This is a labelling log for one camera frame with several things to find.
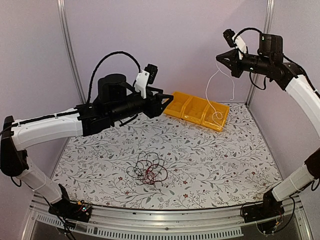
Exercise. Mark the left aluminium frame post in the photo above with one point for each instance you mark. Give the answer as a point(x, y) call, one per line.
point(69, 50)

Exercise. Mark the floral table mat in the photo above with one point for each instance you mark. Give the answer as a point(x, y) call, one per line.
point(168, 163)

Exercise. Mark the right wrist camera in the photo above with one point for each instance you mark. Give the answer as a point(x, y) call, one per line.
point(235, 41)

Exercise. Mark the aluminium front rail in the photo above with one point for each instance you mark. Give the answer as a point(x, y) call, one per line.
point(223, 223)

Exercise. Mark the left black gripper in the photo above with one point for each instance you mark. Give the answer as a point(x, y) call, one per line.
point(154, 108)

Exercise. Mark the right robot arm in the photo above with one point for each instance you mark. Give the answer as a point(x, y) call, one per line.
point(291, 78)

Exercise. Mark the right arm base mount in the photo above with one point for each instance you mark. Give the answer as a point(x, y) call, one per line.
point(269, 208)

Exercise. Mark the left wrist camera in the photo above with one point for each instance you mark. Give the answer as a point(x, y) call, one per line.
point(145, 77)

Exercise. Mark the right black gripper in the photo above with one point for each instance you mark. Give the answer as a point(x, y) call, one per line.
point(233, 64)

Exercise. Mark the yellow three-compartment bin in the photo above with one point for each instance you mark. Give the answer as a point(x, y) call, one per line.
point(198, 111)

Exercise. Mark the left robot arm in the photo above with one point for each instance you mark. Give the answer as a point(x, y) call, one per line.
point(117, 101)

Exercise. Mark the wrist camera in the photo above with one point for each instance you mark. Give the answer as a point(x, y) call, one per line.
point(145, 77)
point(235, 41)

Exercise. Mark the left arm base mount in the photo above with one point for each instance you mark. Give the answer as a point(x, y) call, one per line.
point(65, 208)

